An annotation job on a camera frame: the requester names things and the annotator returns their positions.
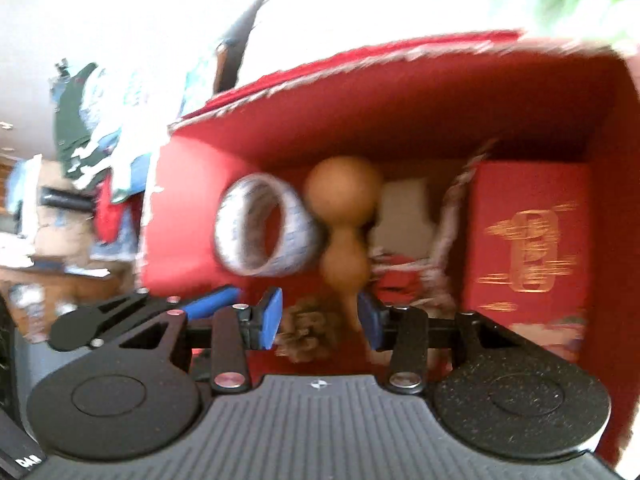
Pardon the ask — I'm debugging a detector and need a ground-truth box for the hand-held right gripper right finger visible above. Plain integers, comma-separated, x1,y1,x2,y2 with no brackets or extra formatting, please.
357,292,532,395

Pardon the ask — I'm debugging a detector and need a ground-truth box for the brown cardboard box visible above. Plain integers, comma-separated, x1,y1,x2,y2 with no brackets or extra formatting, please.
35,160,101,271

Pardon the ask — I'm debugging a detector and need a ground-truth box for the red cloth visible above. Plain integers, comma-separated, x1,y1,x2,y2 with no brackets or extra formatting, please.
92,180,146,243

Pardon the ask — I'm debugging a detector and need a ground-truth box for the red cardboard box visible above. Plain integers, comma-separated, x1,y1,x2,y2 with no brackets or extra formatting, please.
137,30,640,466

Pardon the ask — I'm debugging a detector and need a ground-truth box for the red patterned silk scarf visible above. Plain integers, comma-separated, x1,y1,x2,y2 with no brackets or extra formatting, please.
370,140,501,311

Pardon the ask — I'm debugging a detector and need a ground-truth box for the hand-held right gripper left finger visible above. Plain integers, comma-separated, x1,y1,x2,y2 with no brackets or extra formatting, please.
117,287,284,395

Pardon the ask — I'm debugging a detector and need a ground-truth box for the brown pine cone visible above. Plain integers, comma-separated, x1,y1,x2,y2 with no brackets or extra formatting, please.
275,296,346,365

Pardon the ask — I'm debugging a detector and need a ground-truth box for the pile of folded clothes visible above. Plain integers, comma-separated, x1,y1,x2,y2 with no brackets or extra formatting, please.
50,60,166,196

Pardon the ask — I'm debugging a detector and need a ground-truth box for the wooden gourd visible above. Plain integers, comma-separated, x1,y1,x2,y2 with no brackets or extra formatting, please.
305,156,385,333

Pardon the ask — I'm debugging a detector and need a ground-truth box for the black cylinder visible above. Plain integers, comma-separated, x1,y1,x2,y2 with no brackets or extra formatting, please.
41,186,96,208

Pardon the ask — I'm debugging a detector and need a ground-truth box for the small red gift box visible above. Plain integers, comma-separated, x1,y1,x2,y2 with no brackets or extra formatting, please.
460,160,593,366

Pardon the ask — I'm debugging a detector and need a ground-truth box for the white blue patterned tape roll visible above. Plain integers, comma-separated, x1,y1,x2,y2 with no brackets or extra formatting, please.
214,172,326,277

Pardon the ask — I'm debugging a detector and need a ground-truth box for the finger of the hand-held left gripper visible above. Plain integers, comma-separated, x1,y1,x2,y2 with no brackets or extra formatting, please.
49,285,240,353

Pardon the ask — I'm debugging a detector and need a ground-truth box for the beige leather strap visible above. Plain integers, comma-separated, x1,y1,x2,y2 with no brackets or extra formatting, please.
372,177,433,251

